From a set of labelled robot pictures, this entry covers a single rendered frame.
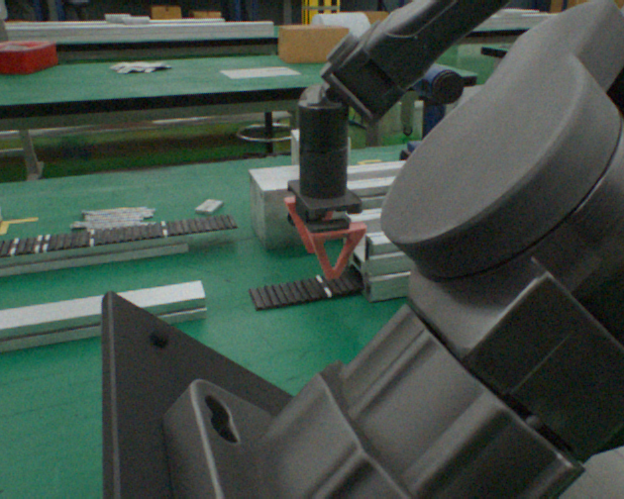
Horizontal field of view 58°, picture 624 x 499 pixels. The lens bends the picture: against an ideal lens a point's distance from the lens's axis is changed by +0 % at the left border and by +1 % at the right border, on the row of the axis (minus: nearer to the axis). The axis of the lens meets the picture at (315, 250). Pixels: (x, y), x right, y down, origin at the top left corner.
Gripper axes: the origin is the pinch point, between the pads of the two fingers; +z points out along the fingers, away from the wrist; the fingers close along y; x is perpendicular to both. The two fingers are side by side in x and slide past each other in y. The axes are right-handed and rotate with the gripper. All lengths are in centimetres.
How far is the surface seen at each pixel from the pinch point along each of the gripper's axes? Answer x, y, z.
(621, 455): -70, 6, 61
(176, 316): 18.7, -2.2, 3.7
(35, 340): 34.0, -2.2, 3.7
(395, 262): -7.8, -4.9, -0.7
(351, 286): -3.4, -1.5, 3.8
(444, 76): -32.2, 30.3, -16.3
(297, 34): -55, 206, -8
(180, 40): -13, 332, 4
